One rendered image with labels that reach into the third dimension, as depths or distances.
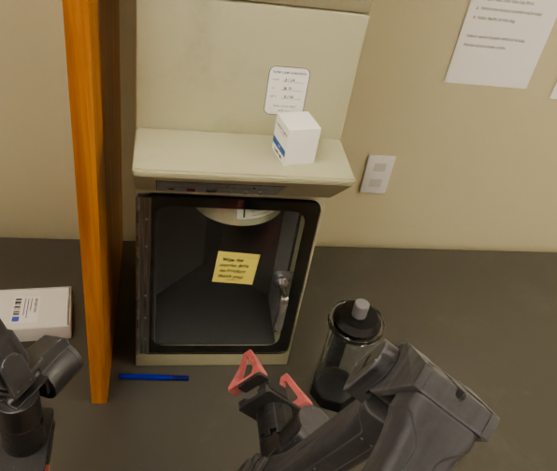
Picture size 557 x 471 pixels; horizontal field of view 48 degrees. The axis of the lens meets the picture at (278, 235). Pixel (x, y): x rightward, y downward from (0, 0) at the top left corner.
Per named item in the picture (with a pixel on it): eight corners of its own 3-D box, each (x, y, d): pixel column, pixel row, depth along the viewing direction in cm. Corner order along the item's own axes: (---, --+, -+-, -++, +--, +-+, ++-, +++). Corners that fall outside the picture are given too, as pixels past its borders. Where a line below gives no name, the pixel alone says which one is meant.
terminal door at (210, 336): (139, 351, 127) (140, 192, 102) (287, 351, 133) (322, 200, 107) (139, 354, 126) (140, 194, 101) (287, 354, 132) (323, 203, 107)
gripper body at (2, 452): (55, 414, 93) (50, 383, 88) (45, 478, 85) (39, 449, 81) (8, 415, 92) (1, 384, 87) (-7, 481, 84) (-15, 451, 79)
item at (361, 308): (335, 305, 123) (341, 280, 119) (380, 317, 123) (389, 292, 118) (327, 337, 116) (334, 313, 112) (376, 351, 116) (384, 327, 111)
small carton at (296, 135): (271, 148, 95) (277, 112, 91) (301, 145, 97) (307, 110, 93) (282, 165, 92) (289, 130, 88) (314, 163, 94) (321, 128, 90)
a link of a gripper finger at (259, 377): (254, 335, 103) (261, 381, 95) (281, 353, 107) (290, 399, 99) (223, 355, 105) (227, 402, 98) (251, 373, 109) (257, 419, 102)
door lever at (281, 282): (281, 312, 123) (268, 311, 123) (289, 277, 117) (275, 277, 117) (285, 333, 119) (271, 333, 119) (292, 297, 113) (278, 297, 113)
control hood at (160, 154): (135, 180, 101) (135, 126, 94) (329, 189, 107) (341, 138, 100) (131, 225, 92) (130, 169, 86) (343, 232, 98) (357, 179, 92)
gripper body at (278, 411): (267, 380, 98) (273, 421, 92) (307, 406, 103) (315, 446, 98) (236, 400, 100) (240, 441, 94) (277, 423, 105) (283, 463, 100)
